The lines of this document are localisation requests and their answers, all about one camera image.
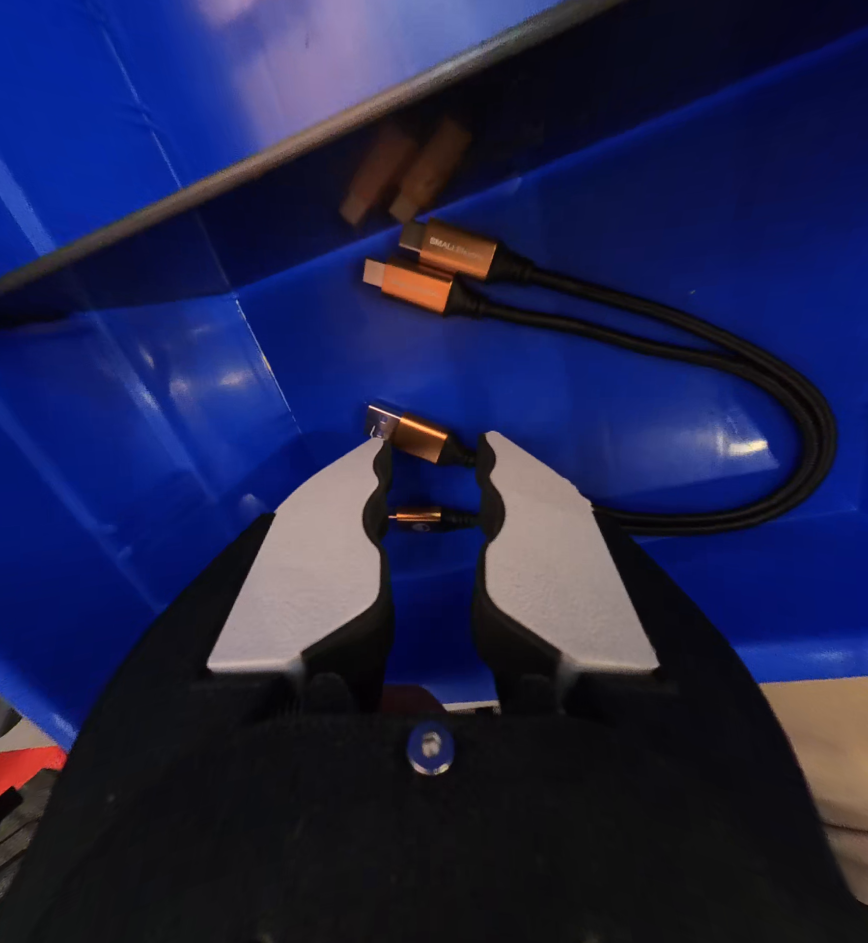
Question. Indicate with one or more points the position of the red plastic object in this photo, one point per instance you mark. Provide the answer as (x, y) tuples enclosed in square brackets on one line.
[(6, 773)]

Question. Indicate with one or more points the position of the blue plastic bin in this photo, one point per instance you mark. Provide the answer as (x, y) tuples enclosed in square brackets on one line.
[(625, 221)]

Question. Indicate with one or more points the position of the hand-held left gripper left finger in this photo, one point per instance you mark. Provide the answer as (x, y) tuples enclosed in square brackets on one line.
[(308, 567)]

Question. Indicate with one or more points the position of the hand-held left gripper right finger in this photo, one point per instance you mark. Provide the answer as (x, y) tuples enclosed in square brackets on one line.
[(559, 574)]

